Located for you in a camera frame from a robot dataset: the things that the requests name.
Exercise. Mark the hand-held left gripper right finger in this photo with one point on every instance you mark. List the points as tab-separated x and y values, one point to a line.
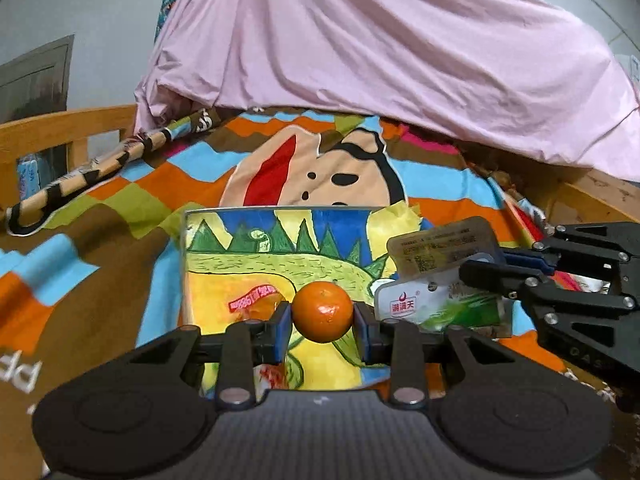
361	335

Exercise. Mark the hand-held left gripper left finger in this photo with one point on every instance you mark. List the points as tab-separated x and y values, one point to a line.
282	335

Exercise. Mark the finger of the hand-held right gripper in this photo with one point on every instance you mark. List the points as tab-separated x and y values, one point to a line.
550	305
590	250

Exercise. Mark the tangerine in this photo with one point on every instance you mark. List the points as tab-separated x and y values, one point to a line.
322	312

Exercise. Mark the clear bag of orange candies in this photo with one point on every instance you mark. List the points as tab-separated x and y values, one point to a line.
252	297

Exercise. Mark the white green pouch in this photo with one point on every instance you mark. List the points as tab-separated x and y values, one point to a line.
450	305

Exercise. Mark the metal tray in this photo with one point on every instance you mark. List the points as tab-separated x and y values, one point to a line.
184	270

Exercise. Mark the white floral cloth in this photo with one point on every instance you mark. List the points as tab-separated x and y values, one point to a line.
592	286

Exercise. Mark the dinosaur drawing paper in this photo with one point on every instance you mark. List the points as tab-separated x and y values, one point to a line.
225	265

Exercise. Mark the brown printed blanket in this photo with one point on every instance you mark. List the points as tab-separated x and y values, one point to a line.
100	260

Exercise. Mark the pink bed sheet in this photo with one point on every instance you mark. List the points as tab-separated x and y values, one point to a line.
350	35

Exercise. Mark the teal floral cloth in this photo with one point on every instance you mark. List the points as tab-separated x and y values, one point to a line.
170	5

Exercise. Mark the grey door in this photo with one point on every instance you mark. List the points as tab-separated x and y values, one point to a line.
35	80

